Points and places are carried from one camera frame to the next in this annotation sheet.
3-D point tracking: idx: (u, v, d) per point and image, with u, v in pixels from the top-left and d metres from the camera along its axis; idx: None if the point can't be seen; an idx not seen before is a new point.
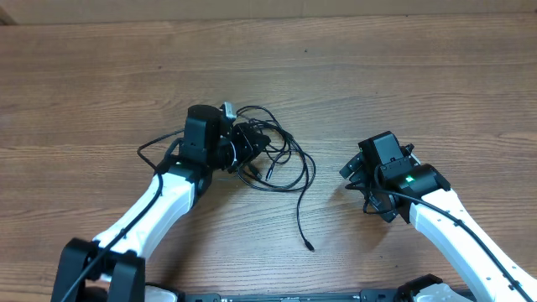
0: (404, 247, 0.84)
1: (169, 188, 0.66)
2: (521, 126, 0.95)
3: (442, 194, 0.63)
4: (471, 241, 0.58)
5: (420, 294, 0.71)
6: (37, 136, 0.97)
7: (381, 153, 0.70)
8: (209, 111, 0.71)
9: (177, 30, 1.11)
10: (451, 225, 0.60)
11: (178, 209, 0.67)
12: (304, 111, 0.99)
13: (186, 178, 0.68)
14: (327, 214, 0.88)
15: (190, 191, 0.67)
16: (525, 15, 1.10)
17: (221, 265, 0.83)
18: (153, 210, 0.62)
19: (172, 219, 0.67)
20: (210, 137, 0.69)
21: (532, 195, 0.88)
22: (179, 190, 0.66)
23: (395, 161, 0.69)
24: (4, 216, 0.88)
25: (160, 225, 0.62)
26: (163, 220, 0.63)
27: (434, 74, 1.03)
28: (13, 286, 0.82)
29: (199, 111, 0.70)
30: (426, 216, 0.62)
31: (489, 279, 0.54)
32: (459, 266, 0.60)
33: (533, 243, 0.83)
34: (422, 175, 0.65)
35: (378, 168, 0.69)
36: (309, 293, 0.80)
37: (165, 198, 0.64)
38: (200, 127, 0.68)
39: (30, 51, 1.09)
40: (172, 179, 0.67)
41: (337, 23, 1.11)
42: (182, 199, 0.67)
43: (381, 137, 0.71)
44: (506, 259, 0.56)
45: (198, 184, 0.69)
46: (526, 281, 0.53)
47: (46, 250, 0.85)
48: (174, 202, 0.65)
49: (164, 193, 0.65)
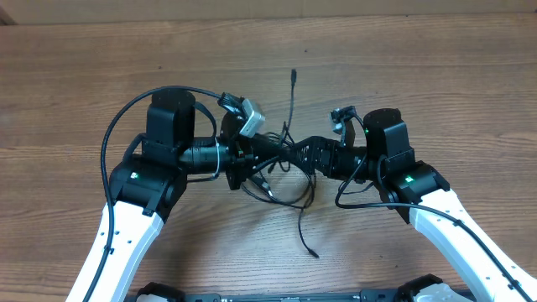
0: (404, 247, 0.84)
1: (122, 236, 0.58)
2: (521, 126, 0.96)
3: (441, 195, 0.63)
4: (471, 241, 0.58)
5: (420, 294, 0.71)
6: (37, 136, 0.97)
7: (388, 145, 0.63)
8: (179, 96, 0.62)
9: (177, 30, 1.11)
10: (451, 225, 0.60)
11: (139, 256, 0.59)
12: (304, 111, 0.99)
13: (144, 210, 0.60)
14: (326, 214, 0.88)
15: (152, 226, 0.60)
16: (525, 15, 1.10)
17: (221, 265, 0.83)
18: (103, 278, 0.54)
19: (135, 267, 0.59)
20: (174, 130, 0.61)
21: (531, 195, 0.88)
22: (134, 238, 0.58)
23: (402, 155, 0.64)
24: (4, 216, 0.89)
25: (118, 291, 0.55)
26: (120, 283, 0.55)
27: (434, 74, 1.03)
28: (13, 286, 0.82)
29: (166, 97, 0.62)
30: (425, 216, 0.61)
31: (488, 278, 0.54)
32: (457, 266, 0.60)
33: (532, 243, 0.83)
34: (422, 175, 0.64)
35: (383, 160, 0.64)
36: (308, 293, 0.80)
37: (118, 253, 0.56)
38: (165, 118, 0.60)
39: (29, 50, 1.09)
40: (127, 212, 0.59)
41: (337, 23, 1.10)
42: (141, 245, 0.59)
43: (393, 126, 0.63)
44: (506, 258, 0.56)
45: (166, 194, 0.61)
46: (526, 280, 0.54)
47: (46, 249, 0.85)
48: (130, 254, 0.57)
49: (117, 246, 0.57)
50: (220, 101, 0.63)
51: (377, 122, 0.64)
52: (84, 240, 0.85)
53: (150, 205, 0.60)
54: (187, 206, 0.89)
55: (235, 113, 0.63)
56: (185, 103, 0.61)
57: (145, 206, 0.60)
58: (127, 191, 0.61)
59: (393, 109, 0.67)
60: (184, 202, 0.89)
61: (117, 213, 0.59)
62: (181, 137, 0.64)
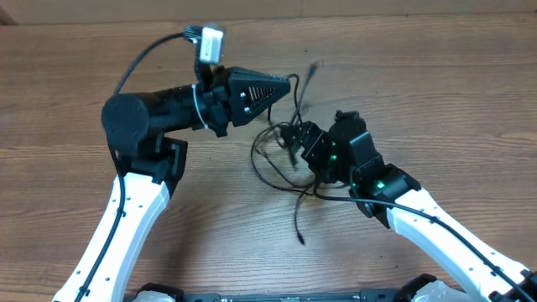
0: (404, 247, 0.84)
1: (133, 200, 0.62)
2: (522, 126, 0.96)
3: (414, 195, 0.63)
4: (450, 236, 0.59)
5: (418, 296, 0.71)
6: (37, 137, 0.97)
7: (357, 157, 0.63)
8: (129, 121, 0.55)
9: (177, 30, 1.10)
10: (428, 222, 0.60)
11: (148, 221, 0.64)
12: (304, 111, 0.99)
13: (153, 178, 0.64)
14: (327, 213, 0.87)
15: (160, 195, 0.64)
16: (525, 15, 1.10)
17: (221, 265, 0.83)
18: (114, 240, 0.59)
19: (146, 230, 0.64)
20: (145, 143, 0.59)
21: (531, 195, 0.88)
22: (145, 204, 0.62)
23: (370, 163, 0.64)
24: (4, 217, 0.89)
25: (129, 255, 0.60)
26: (131, 247, 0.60)
27: (434, 74, 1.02)
28: (13, 286, 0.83)
29: (119, 127, 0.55)
30: (403, 218, 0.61)
31: (471, 269, 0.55)
32: (441, 262, 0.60)
33: (533, 243, 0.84)
34: (392, 179, 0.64)
35: (352, 170, 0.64)
36: (308, 293, 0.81)
37: (129, 217, 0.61)
38: (128, 151, 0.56)
39: (29, 51, 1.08)
40: (137, 184, 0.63)
41: (336, 23, 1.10)
42: (150, 211, 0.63)
43: (357, 137, 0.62)
44: (484, 246, 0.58)
45: (172, 169, 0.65)
46: (506, 263, 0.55)
47: (46, 250, 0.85)
48: (140, 219, 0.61)
49: (128, 210, 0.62)
50: (185, 36, 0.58)
51: (342, 132, 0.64)
52: (84, 241, 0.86)
53: (159, 175, 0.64)
54: (187, 206, 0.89)
55: (196, 44, 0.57)
56: (141, 131, 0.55)
57: (153, 175, 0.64)
58: (136, 165, 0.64)
59: (360, 117, 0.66)
60: (184, 202, 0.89)
61: (128, 180, 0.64)
62: (159, 136, 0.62)
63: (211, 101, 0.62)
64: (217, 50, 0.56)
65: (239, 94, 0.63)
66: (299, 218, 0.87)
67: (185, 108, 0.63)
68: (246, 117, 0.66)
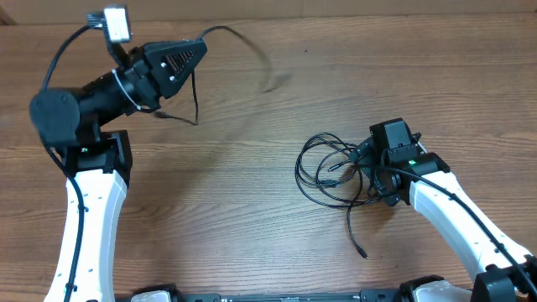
0: (404, 247, 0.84)
1: (92, 195, 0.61)
2: (522, 126, 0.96)
3: (441, 175, 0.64)
4: (464, 212, 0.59)
5: (419, 288, 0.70)
6: (36, 136, 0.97)
7: (389, 137, 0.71)
8: (59, 112, 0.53)
9: (177, 30, 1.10)
10: (446, 199, 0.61)
11: (114, 208, 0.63)
12: (304, 111, 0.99)
13: (103, 168, 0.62)
14: (327, 213, 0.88)
15: (117, 183, 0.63)
16: (524, 15, 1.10)
17: (221, 265, 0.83)
18: (86, 235, 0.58)
19: (115, 217, 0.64)
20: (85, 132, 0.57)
21: (532, 195, 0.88)
22: (104, 194, 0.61)
23: (403, 147, 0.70)
24: (4, 216, 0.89)
25: (105, 244, 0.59)
26: (103, 236, 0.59)
27: (434, 74, 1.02)
28: (13, 286, 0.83)
29: (50, 122, 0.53)
30: (424, 191, 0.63)
31: (477, 243, 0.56)
32: (451, 238, 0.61)
33: (533, 243, 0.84)
34: (423, 161, 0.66)
35: (385, 152, 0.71)
36: (308, 293, 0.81)
37: (93, 210, 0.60)
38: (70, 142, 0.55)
39: (28, 50, 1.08)
40: (91, 178, 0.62)
41: (337, 23, 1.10)
42: (112, 198, 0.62)
43: (392, 123, 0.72)
44: (494, 228, 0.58)
45: (119, 157, 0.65)
46: (511, 246, 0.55)
47: (46, 249, 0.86)
48: (104, 208, 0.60)
49: (90, 205, 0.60)
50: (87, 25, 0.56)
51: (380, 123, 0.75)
52: None
53: (108, 165, 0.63)
54: (187, 206, 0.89)
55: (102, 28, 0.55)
56: (75, 118, 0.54)
57: (103, 167, 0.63)
58: (84, 165, 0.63)
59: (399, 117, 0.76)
60: (183, 202, 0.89)
61: (81, 180, 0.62)
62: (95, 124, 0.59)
63: (135, 76, 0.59)
64: (125, 28, 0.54)
65: (159, 64, 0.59)
66: (298, 218, 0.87)
67: (108, 92, 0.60)
68: (175, 86, 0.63)
